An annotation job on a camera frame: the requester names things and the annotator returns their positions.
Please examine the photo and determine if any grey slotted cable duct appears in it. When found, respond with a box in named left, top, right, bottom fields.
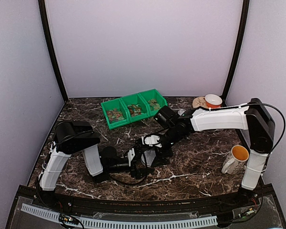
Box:
left=20, top=204, right=218, bottom=229

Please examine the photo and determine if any right black frame post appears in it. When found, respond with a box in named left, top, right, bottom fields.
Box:
left=221, top=0, right=250, bottom=102

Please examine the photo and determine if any green bin with star candies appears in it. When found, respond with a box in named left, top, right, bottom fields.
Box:
left=101, top=98, right=130, bottom=130

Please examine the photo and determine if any orange and white bowl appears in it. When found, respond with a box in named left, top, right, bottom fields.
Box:
left=204, top=94, right=223, bottom=108

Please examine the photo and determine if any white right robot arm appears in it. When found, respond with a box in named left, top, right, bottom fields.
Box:
left=135, top=98, right=275, bottom=207

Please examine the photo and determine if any black frame post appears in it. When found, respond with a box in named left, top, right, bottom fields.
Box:
left=221, top=0, right=250, bottom=102
left=38, top=0, right=69, bottom=103

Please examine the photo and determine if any left black frame post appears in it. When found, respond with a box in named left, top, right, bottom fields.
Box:
left=38, top=0, right=69, bottom=103

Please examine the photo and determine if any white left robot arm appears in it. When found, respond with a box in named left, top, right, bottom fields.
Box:
left=36, top=121, right=154, bottom=208

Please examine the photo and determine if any green bin with lollipops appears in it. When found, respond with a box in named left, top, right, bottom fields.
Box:
left=121, top=94, right=149, bottom=123

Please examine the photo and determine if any white mug orange inside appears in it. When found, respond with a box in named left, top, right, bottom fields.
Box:
left=221, top=145, right=249, bottom=175

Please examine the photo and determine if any clear round plastic lid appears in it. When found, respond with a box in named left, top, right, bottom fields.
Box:
left=141, top=150, right=156, bottom=167

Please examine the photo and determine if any green bin with popsicle candies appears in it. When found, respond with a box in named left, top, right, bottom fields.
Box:
left=139, top=89, right=167, bottom=116

